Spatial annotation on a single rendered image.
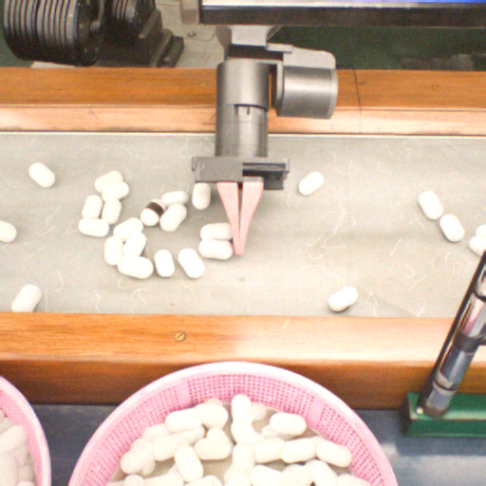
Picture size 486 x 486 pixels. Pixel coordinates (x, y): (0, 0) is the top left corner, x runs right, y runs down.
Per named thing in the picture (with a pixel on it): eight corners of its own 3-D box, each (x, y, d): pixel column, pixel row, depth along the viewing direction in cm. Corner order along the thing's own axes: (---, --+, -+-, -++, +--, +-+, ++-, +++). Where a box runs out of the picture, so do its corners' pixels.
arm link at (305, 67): (224, 17, 74) (233, -11, 66) (321, 24, 76) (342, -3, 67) (221, 121, 75) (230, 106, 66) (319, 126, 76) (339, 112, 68)
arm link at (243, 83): (214, 65, 73) (219, 47, 67) (274, 68, 74) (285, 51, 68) (213, 125, 72) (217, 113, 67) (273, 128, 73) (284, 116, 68)
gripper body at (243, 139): (289, 176, 67) (291, 104, 67) (190, 174, 67) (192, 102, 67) (286, 184, 73) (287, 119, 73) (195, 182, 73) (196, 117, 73)
